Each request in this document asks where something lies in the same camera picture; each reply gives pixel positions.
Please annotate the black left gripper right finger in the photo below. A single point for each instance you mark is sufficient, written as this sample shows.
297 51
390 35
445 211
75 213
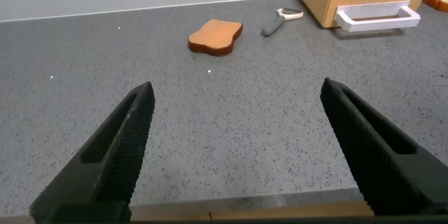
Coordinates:
371 168

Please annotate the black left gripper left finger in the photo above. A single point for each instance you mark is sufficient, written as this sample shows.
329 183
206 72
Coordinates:
115 157

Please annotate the brown toast slice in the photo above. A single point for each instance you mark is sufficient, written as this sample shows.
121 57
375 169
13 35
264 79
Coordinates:
215 36

